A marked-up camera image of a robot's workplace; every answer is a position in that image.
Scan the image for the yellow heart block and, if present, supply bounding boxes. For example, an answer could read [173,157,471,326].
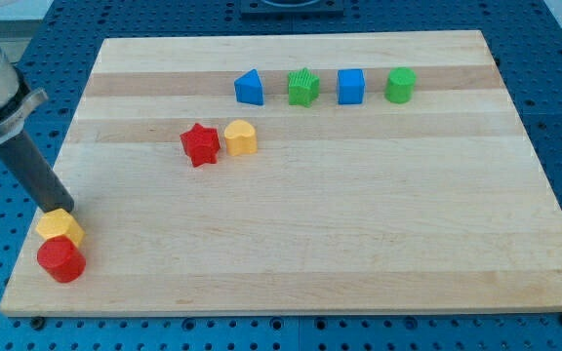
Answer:
[223,120,258,156]

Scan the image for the red star block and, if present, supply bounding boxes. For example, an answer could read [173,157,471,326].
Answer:
[180,123,221,168]

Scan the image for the green star block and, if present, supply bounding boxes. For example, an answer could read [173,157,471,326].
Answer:
[288,68,320,107]

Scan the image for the wooden board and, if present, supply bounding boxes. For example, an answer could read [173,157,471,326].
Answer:
[0,30,562,317]

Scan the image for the blue triangle block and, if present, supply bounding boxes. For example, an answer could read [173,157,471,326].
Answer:
[234,69,264,105]

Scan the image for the blue cube block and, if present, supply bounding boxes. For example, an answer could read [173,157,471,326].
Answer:
[337,69,365,105]

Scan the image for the green cylinder block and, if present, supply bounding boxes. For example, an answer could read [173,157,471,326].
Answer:
[384,67,417,103]

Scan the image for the yellow hexagon block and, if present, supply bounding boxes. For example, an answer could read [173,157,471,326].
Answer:
[35,209,85,247]

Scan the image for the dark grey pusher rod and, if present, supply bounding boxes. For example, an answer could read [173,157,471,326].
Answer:
[0,130,74,213]

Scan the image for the red cylinder block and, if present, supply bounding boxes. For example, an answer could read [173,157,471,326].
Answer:
[36,236,86,283]

